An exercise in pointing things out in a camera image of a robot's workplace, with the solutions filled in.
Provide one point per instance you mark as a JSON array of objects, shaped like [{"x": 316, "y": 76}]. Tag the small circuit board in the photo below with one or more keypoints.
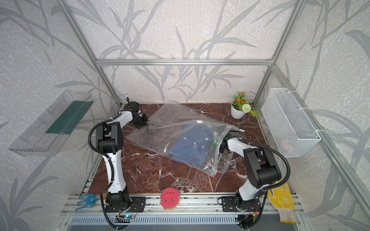
[{"x": 124, "y": 218}]

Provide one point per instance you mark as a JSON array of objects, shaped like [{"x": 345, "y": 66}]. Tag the white wire basket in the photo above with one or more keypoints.
[{"x": 290, "y": 127}]

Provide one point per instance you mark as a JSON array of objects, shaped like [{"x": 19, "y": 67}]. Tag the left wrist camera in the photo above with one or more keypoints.
[{"x": 132, "y": 105}]

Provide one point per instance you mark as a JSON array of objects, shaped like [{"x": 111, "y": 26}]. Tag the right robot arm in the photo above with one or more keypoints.
[{"x": 266, "y": 169}]

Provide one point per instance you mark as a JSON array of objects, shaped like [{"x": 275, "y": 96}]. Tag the yellow work glove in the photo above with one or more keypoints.
[{"x": 282, "y": 200}]

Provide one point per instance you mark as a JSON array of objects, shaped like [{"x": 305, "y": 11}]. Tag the clear plastic wall shelf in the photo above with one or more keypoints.
[{"x": 46, "y": 136}]

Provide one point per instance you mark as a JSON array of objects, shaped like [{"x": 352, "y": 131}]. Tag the blue plastic clip tool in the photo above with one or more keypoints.
[{"x": 86, "y": 200}]

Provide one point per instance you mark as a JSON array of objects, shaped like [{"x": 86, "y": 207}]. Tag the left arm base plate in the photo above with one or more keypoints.
[{"x": 134, "y": 204}]

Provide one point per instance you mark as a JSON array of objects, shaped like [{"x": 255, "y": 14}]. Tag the blue checked shirt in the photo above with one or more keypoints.
[{"x": 195, "y": 146}]

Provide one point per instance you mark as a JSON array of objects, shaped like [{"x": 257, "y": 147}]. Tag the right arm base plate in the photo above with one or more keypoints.
[{"x": 234, "y": 204}]

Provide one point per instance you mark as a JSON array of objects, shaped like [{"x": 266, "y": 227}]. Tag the pink round sponge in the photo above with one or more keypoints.
[{"x": 170, "y": 198}]

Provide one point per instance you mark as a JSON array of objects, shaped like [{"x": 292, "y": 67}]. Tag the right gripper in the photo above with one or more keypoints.
[{"x": 221, "y": 151}]

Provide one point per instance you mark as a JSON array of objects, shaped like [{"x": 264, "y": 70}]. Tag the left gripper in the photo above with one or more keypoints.
[{"x": 144, "y": 123}]

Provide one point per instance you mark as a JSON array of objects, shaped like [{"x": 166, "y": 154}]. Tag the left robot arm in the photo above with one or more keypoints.
[{"x": 106, "y": 138}]

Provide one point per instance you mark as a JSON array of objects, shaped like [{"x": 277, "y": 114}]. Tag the clear vacuum bag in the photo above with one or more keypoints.
[{"x": 168, "y": 122}]

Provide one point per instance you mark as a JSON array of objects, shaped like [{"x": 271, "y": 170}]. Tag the potted flower plant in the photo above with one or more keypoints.
[{"x": 241, "y": 106}]

